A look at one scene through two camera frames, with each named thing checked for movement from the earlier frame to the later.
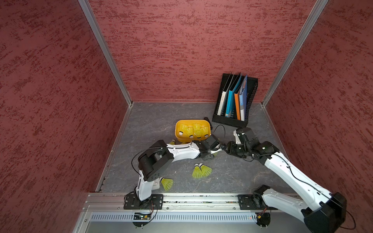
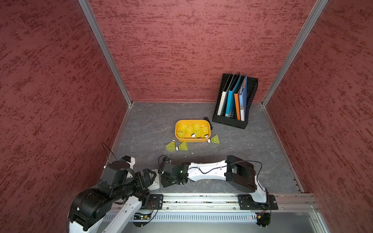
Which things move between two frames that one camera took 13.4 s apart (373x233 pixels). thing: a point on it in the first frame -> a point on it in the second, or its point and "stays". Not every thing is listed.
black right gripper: (230, 150) -> (164, 181)
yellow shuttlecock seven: (190, 129) stays
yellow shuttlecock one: (197, 129) stays
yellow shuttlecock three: (205, 130) stays
